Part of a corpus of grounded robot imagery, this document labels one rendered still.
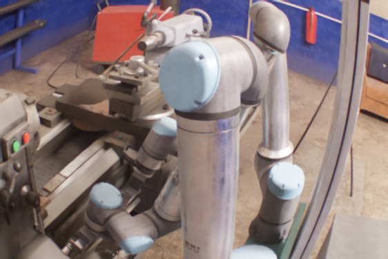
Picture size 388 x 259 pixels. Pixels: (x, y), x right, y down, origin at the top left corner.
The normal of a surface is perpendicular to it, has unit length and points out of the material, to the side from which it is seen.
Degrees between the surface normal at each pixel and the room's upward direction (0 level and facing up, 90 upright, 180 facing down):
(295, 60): 90
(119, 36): 90
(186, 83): 83
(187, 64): 83
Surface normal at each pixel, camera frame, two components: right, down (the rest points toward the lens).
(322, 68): -0.41, 0.40
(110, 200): 0.31, -0.70
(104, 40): -0.07, 0.47
